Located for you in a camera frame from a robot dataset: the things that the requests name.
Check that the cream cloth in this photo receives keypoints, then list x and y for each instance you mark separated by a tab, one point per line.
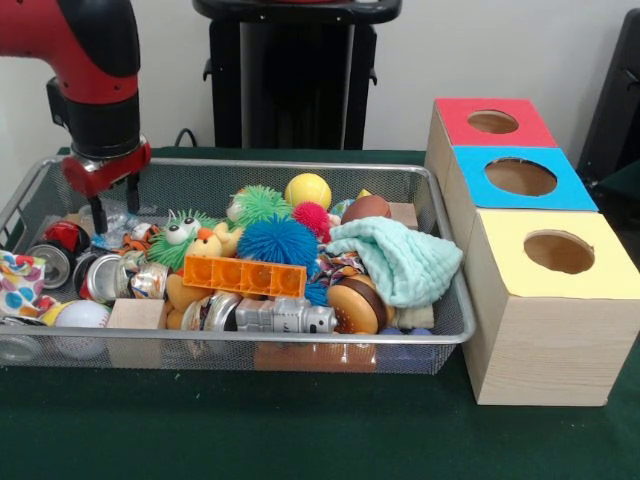
417	317

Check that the silver toy robot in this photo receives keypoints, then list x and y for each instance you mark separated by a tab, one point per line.
285	317

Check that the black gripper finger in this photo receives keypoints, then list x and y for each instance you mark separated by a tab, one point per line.
133	195
98	215

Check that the yellow foam ball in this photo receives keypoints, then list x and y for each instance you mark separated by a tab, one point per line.
308	191

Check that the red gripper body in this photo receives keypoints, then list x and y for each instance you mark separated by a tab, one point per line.
110	175

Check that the toy hamburger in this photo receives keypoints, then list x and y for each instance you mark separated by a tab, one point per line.
357	305

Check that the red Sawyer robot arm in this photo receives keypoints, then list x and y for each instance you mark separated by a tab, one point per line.
95	75

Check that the crushed clear plastic bottle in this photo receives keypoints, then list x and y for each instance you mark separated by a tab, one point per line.
117	225

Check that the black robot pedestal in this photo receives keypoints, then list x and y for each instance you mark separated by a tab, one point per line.
295	75

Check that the wooden box with three holes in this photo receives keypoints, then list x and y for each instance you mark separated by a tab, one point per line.
545	350

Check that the black panel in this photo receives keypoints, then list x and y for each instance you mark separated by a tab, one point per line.
615	100

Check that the dark green side table cloth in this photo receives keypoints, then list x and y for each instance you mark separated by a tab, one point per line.
625	200

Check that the yellow plush duck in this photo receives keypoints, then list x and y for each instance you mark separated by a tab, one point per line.
210	245

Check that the orange toy building block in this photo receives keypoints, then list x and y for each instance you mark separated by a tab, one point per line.
245	275

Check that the mint green cloth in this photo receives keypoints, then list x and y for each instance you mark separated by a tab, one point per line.
400	260

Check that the shallow metal mesh bin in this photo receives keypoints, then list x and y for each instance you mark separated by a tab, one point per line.
452	310

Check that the green spiky ball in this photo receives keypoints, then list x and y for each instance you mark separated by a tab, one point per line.
165	245

